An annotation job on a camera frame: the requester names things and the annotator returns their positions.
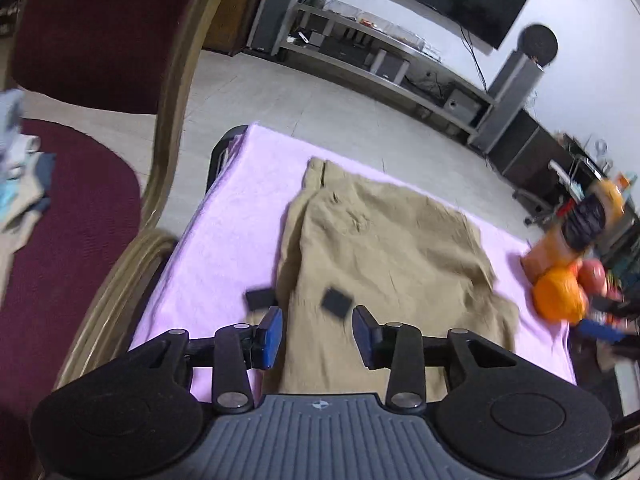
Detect orange juice bottle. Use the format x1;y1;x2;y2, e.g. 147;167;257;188
522;177;626;281

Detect small grey speaker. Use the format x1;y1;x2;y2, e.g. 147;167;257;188
370;50;411;86

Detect tall grey speaker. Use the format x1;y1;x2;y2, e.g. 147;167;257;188
470;24;558;153
249;0;321;56

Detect stack of folded clothes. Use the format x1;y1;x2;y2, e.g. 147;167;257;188
0;87;56;301

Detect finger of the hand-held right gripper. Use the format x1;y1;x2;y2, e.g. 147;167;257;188
572;316;640;346

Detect maroon chair with gold frame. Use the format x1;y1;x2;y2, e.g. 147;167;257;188
0;0;241;480

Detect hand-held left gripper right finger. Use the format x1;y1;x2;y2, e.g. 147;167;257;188
351;305;518;410

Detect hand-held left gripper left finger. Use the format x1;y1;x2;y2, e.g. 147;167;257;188
132;306;283;413

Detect large bumpy orange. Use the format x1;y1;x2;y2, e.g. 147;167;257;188
532;266;590;323

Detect grey television bench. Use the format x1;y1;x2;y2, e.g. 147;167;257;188
280;2;498;136

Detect purple towel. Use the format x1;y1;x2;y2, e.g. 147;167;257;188
129;121;578;401

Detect silver office chair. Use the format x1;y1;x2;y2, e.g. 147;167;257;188
512;135;613;226

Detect large red apple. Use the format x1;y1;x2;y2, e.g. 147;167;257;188
577;259;608;293

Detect wooden cabinet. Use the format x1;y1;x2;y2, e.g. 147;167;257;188
202;0;271;56

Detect khaki shorts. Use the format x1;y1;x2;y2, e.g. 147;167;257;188
262;157;521;395

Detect dark low cabinet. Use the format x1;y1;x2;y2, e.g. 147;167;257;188
487;107;576;196

